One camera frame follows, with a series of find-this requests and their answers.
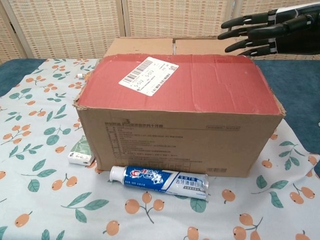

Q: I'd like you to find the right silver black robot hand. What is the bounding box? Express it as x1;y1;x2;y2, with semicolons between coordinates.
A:
217;0;320;56

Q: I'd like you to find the large brown cardboard box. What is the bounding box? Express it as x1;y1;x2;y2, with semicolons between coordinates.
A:
72;35;286;178

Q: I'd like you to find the blue white toothpaste tube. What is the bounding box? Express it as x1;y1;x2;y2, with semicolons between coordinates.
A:
109;165;210;200

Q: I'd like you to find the bamboo folding screen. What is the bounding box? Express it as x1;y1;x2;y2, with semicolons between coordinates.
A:
0;0;320;65

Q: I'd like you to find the green patterned packet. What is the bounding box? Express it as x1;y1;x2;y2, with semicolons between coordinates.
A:
72;134;92;157

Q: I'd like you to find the floral fruit print tablecloth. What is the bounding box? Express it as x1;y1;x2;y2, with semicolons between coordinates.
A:
0;58;320;240

